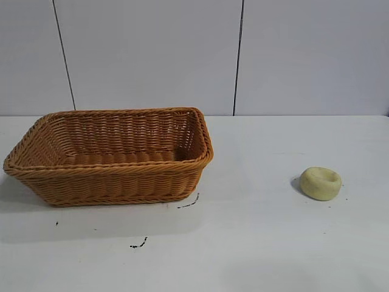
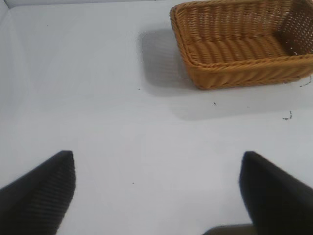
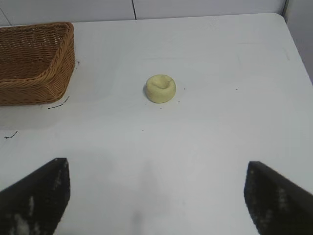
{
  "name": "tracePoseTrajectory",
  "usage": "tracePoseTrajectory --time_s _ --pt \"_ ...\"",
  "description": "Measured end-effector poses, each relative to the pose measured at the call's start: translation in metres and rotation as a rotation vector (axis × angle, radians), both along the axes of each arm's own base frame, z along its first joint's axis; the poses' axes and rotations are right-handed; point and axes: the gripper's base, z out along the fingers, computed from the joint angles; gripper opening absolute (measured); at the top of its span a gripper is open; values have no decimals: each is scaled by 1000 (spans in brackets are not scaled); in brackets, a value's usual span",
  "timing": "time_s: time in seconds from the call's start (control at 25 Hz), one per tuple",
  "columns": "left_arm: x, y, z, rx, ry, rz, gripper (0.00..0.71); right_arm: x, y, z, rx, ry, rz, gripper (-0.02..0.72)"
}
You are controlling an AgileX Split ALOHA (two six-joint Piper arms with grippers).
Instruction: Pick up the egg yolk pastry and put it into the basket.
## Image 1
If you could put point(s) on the pale yellow round pastry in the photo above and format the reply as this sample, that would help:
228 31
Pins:
316 185

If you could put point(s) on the brown woven wicker basket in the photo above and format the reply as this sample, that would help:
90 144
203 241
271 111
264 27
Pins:
106 182

